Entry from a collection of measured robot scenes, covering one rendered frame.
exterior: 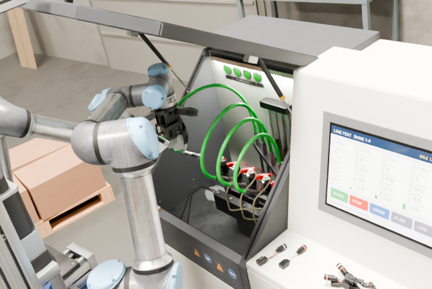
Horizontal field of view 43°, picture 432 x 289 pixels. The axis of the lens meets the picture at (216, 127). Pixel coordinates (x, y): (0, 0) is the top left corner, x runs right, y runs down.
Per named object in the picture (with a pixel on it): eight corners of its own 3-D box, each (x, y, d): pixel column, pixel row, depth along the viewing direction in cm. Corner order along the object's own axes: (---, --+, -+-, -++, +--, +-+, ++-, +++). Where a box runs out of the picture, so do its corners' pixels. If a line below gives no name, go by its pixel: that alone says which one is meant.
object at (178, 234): (148, 232, 244) (139, 203, 236) (155, 227, 246) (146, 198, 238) (245, 297, 200) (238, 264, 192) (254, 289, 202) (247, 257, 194)
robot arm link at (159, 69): (143, 72, 185) (148, 63, 193) (151, 101, 191) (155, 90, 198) (166, 69, 184) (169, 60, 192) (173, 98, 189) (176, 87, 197)
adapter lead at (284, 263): (283, 270, 181) (282, 265, 180) (278, 267, 183) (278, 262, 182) (308, 250, 187) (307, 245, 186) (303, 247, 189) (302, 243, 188)
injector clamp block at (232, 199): (219, 221, 234) (212, 192, 227) (236, 209, 240) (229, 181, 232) (278, 253, 210) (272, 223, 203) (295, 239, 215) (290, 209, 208)
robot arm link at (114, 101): (61, 176, 146) (111, 112, 191) (100, 172, 145) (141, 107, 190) (49, 137, 142) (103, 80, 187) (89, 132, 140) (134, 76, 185)
